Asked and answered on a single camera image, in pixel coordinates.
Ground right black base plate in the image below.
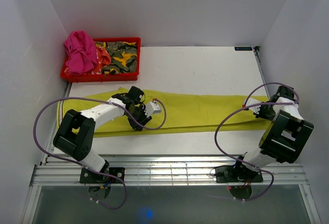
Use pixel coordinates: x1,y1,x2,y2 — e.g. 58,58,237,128
211,163,263,184

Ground aluminium rail frame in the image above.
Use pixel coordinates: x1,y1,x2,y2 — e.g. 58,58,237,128
22,47,323,223

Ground red plastic bin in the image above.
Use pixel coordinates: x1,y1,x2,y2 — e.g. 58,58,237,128
60,37,141,83

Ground pink garment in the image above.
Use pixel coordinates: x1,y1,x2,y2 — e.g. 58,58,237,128
64,30,97,76

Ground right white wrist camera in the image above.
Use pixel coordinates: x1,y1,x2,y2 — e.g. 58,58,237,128
242,98,262,115

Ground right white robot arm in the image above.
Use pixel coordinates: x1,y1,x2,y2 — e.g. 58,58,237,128
232,85,314,181

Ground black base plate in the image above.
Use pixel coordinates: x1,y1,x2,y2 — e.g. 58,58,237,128
79,167,125,184
211,163,263,184

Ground camouflage garment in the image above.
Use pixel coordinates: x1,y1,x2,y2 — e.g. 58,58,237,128
95,41,137,76

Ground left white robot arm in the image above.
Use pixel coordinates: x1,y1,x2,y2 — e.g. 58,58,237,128
53,86,161,183

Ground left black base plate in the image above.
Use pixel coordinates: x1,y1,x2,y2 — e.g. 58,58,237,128
79,167,125,184

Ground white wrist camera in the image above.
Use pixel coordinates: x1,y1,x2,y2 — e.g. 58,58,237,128
242,98,262,115
144,101,162,117

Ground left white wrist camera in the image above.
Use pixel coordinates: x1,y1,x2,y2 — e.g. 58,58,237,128
144,101,162,117

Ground orange patterned garment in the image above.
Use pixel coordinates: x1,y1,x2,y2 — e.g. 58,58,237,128
91,47,111,74

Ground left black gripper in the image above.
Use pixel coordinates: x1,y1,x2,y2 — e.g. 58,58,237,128
125,105,152,132

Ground blue table label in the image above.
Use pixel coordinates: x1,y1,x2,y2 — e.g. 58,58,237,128
234,46,253,51

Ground yellow-green trousers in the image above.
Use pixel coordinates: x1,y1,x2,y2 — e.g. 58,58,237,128
56,87,270,138

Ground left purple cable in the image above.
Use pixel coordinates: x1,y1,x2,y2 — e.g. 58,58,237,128
33,97,167,211

